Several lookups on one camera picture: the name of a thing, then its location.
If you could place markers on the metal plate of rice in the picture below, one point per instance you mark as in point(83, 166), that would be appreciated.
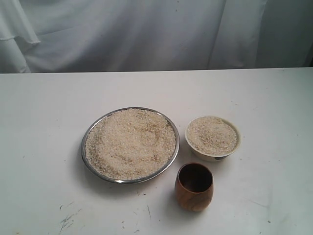
point(130, 145)

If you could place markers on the brown wooden cup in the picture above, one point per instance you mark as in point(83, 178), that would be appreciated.
point(194, 187)

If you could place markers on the white backdrop curtain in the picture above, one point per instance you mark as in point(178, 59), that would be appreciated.
point(154, 35)

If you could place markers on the small white rice bowl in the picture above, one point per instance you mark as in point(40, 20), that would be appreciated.
point(212, 138)

